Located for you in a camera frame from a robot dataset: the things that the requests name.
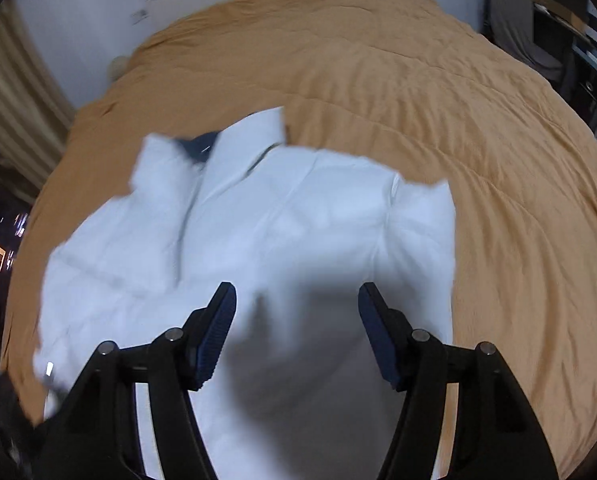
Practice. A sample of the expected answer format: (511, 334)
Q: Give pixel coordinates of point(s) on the white wall socket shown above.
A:
(139, 16)

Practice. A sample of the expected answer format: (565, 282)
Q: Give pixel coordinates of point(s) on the cluttered dark desk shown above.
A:
(578, 35)

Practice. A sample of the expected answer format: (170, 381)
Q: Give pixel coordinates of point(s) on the orange quilted blanket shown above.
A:
(428, 110)

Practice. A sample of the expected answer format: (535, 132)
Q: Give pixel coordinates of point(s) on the chair with grey cloth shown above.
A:
(513, 15)

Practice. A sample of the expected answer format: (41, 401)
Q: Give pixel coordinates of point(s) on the beige pleated curtain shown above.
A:
(8, 110)

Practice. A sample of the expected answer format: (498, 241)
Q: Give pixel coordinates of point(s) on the white quilt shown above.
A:
(288, 220)

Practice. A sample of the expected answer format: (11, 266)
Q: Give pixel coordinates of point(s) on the person's dark patterned clothing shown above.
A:
(13, 420)

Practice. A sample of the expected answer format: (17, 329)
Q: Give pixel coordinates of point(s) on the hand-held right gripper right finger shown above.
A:
(378, 340)

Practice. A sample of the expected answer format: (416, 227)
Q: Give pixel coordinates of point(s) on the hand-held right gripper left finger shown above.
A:
(216, 340)

